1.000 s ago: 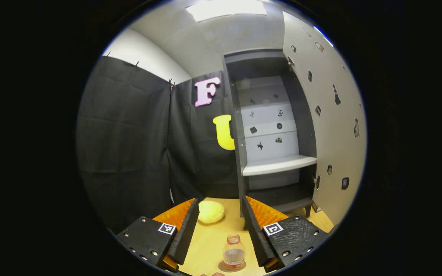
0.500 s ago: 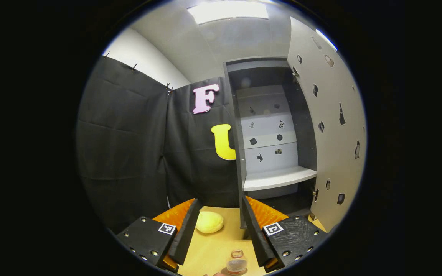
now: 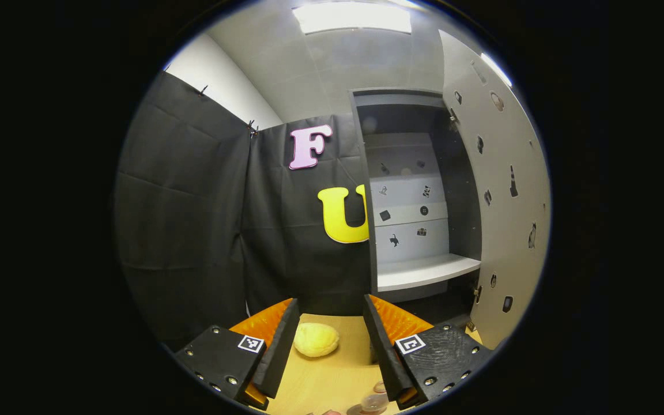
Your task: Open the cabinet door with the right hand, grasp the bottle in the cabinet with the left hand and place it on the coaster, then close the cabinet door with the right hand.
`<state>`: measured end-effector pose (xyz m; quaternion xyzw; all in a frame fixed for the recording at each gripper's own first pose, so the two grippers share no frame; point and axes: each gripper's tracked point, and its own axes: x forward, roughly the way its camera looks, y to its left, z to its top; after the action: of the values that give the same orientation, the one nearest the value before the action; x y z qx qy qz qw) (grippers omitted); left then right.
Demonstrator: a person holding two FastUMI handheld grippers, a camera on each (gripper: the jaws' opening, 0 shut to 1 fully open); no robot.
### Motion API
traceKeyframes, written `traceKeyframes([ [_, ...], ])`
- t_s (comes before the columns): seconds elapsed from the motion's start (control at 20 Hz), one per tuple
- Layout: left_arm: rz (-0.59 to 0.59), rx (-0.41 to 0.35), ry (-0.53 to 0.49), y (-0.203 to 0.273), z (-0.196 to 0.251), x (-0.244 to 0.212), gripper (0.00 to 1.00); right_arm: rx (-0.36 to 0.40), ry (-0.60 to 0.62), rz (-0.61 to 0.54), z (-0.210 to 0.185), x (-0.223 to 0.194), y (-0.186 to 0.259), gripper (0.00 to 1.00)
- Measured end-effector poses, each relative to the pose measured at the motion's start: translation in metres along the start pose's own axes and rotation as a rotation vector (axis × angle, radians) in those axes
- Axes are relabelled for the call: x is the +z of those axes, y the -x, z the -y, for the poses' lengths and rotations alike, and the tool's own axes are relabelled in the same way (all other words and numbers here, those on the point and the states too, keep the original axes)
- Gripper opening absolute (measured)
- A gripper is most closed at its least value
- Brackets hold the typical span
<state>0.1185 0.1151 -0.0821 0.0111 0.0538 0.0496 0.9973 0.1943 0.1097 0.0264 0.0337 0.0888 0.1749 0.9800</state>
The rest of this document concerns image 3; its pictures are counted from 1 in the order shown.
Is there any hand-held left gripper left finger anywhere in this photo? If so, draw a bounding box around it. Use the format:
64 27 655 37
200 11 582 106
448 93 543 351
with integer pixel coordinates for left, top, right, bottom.
173 298 300 411

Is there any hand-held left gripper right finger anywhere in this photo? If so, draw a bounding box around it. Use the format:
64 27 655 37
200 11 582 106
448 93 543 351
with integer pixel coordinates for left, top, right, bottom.
363 295 494 410

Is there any clear plastic bottle red label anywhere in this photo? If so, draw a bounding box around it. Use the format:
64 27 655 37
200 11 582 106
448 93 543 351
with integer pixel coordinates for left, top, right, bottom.
360 380 391 414

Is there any beige cabinet door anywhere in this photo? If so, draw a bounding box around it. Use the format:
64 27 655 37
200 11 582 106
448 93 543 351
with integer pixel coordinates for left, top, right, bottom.
439 29 552 350

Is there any dark grey cabinet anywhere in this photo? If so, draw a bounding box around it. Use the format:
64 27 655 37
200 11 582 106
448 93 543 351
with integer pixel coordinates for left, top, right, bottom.
349 86 484 325

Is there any yellow round bun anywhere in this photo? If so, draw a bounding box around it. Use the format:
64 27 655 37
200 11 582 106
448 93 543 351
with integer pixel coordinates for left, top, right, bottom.
293 322 340 358

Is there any black backdrop cloth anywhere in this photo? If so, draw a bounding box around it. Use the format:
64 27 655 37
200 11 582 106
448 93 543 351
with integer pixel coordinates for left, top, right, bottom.
114 70 380 349

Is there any large ceiling light panel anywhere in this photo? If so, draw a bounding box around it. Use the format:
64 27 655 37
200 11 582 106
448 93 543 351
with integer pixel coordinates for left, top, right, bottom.
292 2 412 34

